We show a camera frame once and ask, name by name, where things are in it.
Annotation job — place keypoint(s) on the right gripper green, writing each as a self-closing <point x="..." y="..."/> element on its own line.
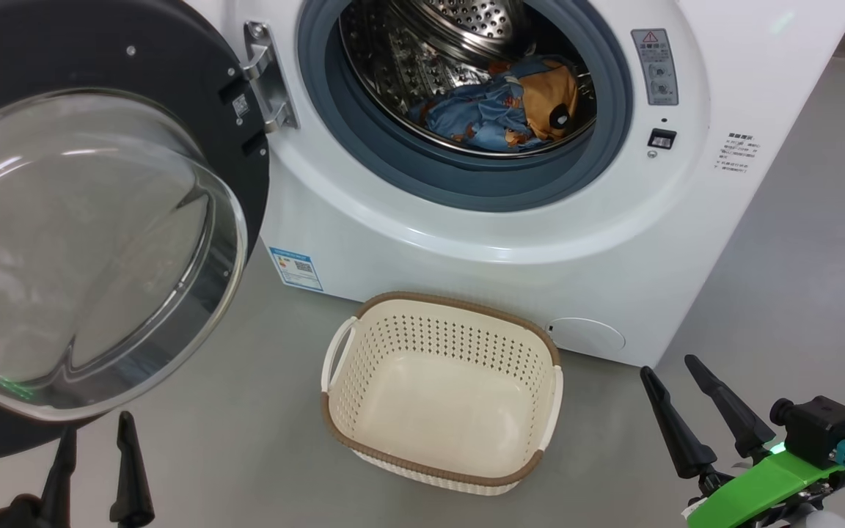
<point x="760" y="488"/>

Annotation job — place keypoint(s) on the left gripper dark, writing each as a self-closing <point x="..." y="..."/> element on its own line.
<point x="15" y="513"/>

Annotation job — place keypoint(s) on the dark washing machine door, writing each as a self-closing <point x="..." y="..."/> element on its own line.
<point x="85" y="242"/>

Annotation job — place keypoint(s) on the blue printed garment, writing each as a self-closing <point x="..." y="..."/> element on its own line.
<point x="481" y="117"/>

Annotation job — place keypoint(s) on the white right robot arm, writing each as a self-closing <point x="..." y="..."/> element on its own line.
<point x="829" y="521"/>

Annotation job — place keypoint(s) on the black door latch socket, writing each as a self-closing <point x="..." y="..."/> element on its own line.
<point x="661" y="138"/>

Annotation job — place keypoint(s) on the white front-load washing machine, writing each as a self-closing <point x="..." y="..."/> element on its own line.
<point x="466" y="242"/>

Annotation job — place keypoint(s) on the silver door hinge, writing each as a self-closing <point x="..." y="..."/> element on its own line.
<point x="268" y="73"/>

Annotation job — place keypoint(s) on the round white filter cover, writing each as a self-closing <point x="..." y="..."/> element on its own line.
<point x="587" y="335"/>

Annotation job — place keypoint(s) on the cream perforated laundry basket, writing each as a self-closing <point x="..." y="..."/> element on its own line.
<point x="437" y="411"/>

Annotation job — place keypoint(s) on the blue energy label sticker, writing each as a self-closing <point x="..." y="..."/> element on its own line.
<point x="296" y="268"/>

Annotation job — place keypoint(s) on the grey warning sticker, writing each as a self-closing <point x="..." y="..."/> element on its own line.
<point x="655" y="66"/>

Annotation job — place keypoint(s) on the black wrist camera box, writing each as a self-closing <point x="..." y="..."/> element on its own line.
<point x="822" y="429"/>

